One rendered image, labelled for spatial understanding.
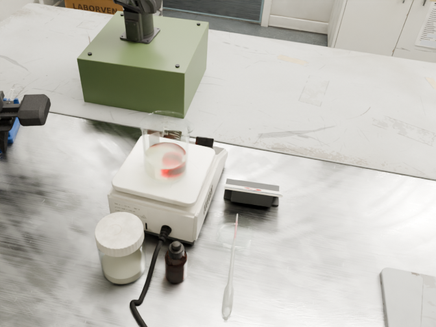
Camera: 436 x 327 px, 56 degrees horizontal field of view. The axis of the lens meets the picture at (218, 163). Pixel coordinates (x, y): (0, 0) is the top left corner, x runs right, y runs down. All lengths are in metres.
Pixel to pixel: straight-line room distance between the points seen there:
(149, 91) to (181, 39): 0.14
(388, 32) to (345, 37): 0.27
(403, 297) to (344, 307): 0.08
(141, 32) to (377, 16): 2.27
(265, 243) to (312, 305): 0.11
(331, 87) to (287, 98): 0.12
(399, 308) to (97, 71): 0.64
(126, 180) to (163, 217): 0.07
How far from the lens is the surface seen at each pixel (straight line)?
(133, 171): 0.58
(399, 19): 3.01
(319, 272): 0.61
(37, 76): 1.00
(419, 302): 0.63
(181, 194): 0.55
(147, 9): 0.83
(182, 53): 0.83
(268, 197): 0.65
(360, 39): 3.03
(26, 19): 1.28
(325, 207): 0.69
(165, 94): 0.81
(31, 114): 0.70
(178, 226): 0.57
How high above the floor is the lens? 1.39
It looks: 42 degrees down
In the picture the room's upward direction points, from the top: 5 degrees clockwise
